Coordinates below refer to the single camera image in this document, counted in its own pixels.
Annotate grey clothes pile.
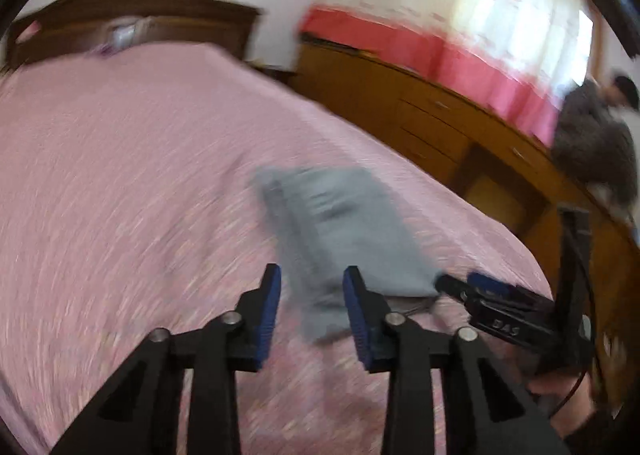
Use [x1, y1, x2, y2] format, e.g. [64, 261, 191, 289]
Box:
[550, 75, 640, 216]

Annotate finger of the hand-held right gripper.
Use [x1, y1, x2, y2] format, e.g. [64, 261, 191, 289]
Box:
[435, 274, 471, 304]
[467, 272, 517, 301]

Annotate pink floral bed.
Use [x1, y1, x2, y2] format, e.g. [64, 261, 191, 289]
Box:
[0, 42, 556, 455]

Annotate person's right hand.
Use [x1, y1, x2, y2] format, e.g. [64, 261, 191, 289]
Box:
[527, 367, 598, 423]

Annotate pillows at headboard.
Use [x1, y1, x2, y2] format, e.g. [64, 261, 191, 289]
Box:
[100, 18, 151, 58]

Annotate wooden dresser with drawers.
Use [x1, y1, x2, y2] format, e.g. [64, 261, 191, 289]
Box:
[295, 35, 640, 406]

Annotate light patterned curtain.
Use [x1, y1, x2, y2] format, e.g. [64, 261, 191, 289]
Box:
[325, 0, 608, 101]

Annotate grey-blue pants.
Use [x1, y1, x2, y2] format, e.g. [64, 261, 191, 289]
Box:
[252, 166, 441, 343]

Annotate person's right forearm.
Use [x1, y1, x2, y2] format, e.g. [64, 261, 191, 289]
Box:
[550, 405, 626, 455]

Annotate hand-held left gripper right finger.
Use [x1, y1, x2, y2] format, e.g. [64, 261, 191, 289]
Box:
[342, 265, 571, 455]

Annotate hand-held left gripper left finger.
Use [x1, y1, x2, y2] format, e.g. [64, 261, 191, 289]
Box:
[50, 262, 282, 455]

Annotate dark wooden headboard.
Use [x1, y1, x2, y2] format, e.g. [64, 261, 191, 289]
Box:
[5, 0, 263, 71]

